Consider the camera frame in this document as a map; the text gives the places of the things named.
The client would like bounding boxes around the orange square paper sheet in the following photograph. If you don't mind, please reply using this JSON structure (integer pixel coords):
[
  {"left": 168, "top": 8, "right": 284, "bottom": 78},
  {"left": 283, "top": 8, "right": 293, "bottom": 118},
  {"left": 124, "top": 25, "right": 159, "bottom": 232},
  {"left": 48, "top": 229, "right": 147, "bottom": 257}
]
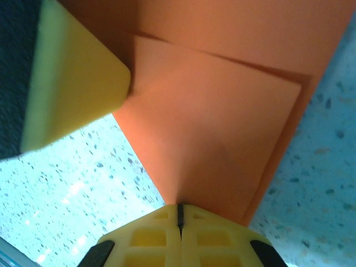
[{"left": 60, "top": 0, "right": 356, "bottom": 228}]

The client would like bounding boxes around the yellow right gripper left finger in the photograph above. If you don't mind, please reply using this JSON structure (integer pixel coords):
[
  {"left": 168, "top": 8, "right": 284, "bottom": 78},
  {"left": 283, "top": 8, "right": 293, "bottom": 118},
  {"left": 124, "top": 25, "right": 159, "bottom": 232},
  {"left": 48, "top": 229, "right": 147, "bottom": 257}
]
[{"left": 80, "top": 204, "right": 182, "bottom": 267}]

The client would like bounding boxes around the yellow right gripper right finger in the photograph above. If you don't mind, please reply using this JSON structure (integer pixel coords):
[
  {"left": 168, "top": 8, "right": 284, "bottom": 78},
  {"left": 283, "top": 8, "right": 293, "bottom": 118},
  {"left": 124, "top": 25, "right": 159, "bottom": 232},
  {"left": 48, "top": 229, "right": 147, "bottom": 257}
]
[{"left": 180, "top": 204, "right": 286, "bottom": 267}]

